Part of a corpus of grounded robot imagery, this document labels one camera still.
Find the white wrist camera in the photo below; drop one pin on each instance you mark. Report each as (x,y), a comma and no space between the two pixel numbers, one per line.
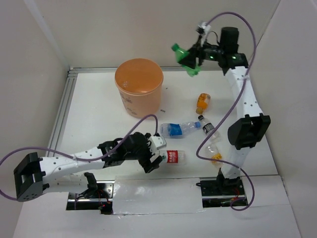
(156,142)
(203,29)

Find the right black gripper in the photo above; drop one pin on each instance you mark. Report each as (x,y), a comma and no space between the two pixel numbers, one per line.
(190,59)

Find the orange plastic bin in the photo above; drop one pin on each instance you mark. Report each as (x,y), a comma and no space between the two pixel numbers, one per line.
(139,82)

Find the blue label crushed bottle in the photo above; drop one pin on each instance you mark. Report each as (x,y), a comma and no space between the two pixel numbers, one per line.
(179,130)

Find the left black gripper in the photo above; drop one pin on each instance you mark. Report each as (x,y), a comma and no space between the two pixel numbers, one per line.
(144,161)

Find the red label water bottle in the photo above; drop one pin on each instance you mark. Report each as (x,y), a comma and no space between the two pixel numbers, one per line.
(173,157)

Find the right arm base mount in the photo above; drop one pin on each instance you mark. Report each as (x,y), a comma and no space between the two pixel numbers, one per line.
(215,196)

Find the black label clear bottle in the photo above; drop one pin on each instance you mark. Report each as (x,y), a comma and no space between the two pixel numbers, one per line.
(208,128)

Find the yellow label clear bottle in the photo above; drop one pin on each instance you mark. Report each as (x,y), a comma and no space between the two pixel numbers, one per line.
(212,152)

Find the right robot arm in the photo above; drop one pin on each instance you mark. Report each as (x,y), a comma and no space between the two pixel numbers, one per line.
(251,124)

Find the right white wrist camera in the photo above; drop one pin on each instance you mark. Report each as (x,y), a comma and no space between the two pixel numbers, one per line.
(203,29)

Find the white tape sheet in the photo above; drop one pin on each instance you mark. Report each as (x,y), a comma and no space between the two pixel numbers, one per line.
(156,196)

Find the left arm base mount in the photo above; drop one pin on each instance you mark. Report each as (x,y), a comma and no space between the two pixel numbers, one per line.
(98,195)

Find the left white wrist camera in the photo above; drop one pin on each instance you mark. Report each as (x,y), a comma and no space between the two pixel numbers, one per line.
(156,142)

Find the small orange bottle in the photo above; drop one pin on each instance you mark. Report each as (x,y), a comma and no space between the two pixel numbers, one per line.
(203,102)

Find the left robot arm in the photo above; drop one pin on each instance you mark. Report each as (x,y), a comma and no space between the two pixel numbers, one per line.
(35,176)

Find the green Sprite bottle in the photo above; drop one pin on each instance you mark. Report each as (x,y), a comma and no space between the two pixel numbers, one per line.
(187,59)

